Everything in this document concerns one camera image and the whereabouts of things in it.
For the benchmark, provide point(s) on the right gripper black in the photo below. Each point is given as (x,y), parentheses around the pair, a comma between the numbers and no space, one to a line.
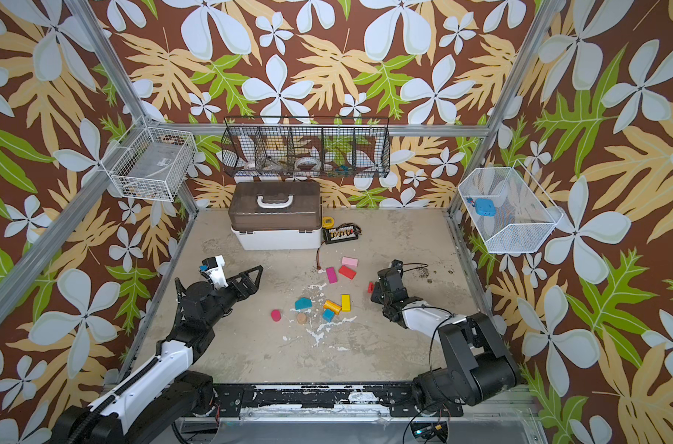
(385,289)

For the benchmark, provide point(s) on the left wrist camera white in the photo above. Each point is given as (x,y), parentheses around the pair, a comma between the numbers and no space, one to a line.
(212,269)

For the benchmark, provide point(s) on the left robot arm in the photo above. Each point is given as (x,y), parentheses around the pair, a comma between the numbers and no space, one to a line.
(164,388)

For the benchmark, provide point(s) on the black wire basket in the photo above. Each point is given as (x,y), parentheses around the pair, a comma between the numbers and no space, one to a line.
(306,147)

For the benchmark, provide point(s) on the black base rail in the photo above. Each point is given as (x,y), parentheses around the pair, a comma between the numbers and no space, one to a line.
(397,399)

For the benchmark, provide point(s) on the blue object in basket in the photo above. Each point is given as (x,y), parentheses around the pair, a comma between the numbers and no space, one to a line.
(485,207)

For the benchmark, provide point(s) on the white box brown lid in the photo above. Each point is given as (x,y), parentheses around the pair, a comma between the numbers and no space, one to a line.
(277,215)

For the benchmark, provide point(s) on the yellow rectangular block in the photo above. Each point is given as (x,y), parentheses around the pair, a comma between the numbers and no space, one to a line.
(346,303)

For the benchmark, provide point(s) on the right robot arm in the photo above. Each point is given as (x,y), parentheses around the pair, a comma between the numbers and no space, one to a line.
(479,365)

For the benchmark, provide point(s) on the teal arch block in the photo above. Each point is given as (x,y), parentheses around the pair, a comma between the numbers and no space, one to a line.
(303,304)

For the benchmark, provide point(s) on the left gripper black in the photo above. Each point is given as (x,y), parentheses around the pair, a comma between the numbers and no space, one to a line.
(250,288)

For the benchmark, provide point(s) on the light pink block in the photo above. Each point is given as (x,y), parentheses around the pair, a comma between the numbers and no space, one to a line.
(350,262)

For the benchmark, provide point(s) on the white wire basket right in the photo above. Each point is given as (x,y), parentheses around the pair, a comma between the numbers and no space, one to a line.
(526,213)

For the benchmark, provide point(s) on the teal cube block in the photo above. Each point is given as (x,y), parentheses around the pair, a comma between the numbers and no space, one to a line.
(328,315)

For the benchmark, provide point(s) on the white wire basket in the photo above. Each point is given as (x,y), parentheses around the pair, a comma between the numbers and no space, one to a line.
(150,162)
(526,213)

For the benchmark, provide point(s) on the red rectangular block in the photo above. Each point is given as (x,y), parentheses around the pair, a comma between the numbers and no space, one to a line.
(347,272)

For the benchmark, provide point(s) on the yellow tape measure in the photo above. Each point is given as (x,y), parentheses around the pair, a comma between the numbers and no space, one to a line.
(328,222)

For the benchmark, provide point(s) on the magenta rectangular block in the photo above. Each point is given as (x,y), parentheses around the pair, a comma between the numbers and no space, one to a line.
(332,275)

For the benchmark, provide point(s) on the white wire basket left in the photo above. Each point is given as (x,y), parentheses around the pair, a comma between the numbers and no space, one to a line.
(150,162)

